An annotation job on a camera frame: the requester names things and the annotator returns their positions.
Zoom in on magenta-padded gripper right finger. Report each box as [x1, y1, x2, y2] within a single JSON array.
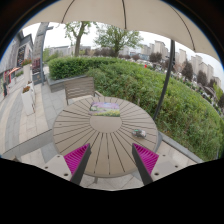
[[131, 143, 183, 186]]

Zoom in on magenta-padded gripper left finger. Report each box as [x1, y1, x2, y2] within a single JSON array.
[[42, 143, 92, 186]]

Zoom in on grey clear-shell computer mouse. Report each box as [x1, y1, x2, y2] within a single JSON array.
[[131, 128, 147, 139]]

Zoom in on flower-print mouse pad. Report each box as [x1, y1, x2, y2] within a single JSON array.
[[88, 101, 121, 118]]

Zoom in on green hedge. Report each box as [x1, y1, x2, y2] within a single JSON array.
[[47, 56, 224, 163]]

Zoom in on brown slatted outdoor chair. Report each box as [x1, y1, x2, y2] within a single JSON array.
[[63, 76, 103, 106]]

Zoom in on white flower planter box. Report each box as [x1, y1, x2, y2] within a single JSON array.
[[20, 84, 37, 116]]

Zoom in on dark curved parasol pole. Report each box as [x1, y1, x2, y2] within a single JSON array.
[[152, 39, 177, 122]]

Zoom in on far apartment buildings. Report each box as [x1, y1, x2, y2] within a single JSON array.
[[142, 39, 223, 90]]

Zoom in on grey stone pillar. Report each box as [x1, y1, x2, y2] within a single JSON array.
[[31, 22, 54, 85]]

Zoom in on dark-fronted shop building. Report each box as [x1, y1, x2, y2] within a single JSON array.
[[0, 29, 34, 88]]

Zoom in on bare-trunk leaning tree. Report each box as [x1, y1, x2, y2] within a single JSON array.
[[64, 21, 93, 58]]

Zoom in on round-crowned green tree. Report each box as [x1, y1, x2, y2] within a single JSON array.
[[93, 23, 143, 58]]

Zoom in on beige parasol canopy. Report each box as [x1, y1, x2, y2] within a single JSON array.
[[22, 0, 222, 64]]

